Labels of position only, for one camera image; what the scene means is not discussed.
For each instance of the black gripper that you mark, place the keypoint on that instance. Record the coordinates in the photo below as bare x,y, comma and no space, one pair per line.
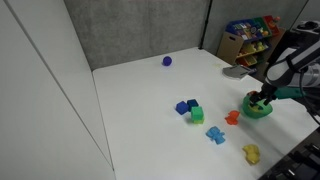
267,92

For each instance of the yellow toy piece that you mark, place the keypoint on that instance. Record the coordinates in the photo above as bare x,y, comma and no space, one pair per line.
256,108

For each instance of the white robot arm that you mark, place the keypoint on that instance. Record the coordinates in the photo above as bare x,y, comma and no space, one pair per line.
293,65

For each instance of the green bowl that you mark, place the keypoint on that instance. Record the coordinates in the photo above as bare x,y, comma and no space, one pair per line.
255,114

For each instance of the orange ringed toy cup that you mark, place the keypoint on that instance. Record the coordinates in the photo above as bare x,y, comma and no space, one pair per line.
251,93

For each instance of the orange animal toy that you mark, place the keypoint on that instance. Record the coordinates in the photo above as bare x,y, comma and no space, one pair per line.
232,118

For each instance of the grey flat device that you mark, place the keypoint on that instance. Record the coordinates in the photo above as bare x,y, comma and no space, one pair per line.
236,72

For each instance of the small red storage bin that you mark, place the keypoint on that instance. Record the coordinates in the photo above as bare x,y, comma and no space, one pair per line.
247,61

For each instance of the yellow storage bin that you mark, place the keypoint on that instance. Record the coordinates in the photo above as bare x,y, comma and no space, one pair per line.
253,48

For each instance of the yellow animal toy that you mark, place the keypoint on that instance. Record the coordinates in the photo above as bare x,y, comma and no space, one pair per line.
251,153

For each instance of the light blue animal toy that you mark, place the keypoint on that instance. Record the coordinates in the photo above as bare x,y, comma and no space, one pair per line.
216,135

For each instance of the wooden toy shelf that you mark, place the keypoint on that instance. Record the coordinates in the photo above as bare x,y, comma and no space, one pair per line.
230,45

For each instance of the green cube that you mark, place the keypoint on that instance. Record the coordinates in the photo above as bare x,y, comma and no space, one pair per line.
197,113

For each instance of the yellow-green flat block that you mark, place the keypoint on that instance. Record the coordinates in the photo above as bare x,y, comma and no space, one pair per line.
198,121

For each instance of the dark teal cube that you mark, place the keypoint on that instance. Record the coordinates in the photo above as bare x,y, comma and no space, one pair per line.
193,103

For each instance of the blue storage bin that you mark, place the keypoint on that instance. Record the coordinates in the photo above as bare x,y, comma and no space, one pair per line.
240,29

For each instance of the green storage bin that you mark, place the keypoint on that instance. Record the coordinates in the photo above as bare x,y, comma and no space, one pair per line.
259,23

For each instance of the blue cube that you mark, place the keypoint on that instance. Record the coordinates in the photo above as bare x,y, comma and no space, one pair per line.
181,108

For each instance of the orange toy figure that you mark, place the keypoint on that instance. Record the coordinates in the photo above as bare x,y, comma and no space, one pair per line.
276,20

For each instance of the black vertical pole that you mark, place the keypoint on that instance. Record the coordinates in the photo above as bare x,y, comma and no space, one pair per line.
205,24

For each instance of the purple ball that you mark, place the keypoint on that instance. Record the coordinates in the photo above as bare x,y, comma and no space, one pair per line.
167,61

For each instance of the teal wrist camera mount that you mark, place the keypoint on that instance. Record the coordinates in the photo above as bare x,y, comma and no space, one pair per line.
288,93

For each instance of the black equipment frame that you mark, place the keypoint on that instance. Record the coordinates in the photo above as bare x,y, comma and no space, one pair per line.
295,161

